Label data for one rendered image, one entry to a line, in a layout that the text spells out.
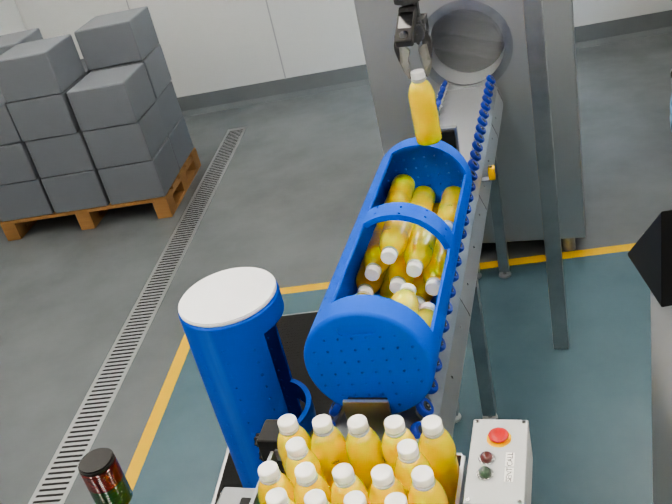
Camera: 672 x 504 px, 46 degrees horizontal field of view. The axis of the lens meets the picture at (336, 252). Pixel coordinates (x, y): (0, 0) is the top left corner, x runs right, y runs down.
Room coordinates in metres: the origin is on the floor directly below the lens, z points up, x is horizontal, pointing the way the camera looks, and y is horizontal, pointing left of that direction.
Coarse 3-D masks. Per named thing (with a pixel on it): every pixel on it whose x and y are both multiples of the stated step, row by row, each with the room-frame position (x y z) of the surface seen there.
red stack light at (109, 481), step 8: (112, 464) 1.04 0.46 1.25; (104, 472) 1.03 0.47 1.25; (112, 472) 1.04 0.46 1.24; (120, 472) 1.05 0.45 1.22; (88, 480) 1.03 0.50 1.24; (96, 480) 1.02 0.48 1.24; (104, 480) 1.02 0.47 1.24; (112, 480) 1.03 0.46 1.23; (120, 480) 1.04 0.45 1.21; (88, 488) 1.03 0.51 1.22; (96, 488) 1.02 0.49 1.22; (104, 488) 1.02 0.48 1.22; (112, 488) 1.03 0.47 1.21
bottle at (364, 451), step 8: (368, 432) 1.16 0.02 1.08; (352, 440) 1.15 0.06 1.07; (360, 440) 1.15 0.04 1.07; (368, 440) 1.14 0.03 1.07; (376, 440) 1.15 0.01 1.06; (352, 448) 1.14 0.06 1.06; (360, 448) 1.14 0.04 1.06; (368, 448) 1.14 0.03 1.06; (376, 448) 1.14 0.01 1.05; (352, 456) 1.14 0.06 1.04; (360, 456) 1.13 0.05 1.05; (368, 456) 1.13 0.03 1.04; (376, 456) 1.14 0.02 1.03; (352, 464) 1.15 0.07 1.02; (360, 464) 1.13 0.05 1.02; (368, 464) 1.13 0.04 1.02; (376, 464) 1.14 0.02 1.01; (360, 472) 1.14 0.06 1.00; (368, 472) 1.13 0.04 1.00; (368, 480) 1.13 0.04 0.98; (368, 488) 1.13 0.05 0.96
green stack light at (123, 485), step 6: (126, 480) 1.06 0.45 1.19; (120, 486) 1.04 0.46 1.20; (126, 486) 1.05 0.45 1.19; (90, 492) 1.03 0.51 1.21; (108, 492) 1.02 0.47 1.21; (114, 492) 1.03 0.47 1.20; (120, 492) 1.03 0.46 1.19; (126, 492) 1.04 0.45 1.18; (132, 492) 1.06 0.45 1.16; (96, 498) 1.03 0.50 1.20; (102, 498) 1.02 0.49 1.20; (108, 498) 1.02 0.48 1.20; (114, 498) 1.03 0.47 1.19; (120, 498) 1.03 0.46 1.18; (126, 498) 1.04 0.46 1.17
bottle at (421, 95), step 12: (420, 84) 2.01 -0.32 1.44; (408, 96) 2.03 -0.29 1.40; (420, 96) 2.00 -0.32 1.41; (432, 96) 2.01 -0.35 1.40; (420, 108) 2.00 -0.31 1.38; (432, 108) 2.00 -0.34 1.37; (420, 120) 2.00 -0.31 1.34; (432, 120) 2.00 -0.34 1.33; (420, 132) 2.01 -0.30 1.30; (432, 132) 2.00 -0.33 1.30; (420, 144) 2.02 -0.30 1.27; (432, 144) 2.00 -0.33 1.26
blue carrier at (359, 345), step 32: (384, 160) 2.12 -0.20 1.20; (416, 160) 2.15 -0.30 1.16; (448, 160) 2.12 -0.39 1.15; (384, 192) 2.19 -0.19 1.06; (416, 224) 1.69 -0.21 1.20; (352, 256) 1.81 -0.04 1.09; (448, 256) 1.63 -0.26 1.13; (352, 288) 1.73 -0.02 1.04; (448, 288) 1.55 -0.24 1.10; (320, 320) 1.38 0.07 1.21; (352, 320) 1.34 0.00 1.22; (384, 320) 1.32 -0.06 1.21; (416, 320) 1.34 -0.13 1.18; (320, 352) 1.37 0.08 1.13; (352, 352) 1.35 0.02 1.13; (384, 352) 1.32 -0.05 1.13; (416, 352) 1.30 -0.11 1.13; (320, 384) 1.38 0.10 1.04; (352, 384) 1.36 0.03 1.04; (384, 384) 1.33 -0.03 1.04; (416, 384) 1.30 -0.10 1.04
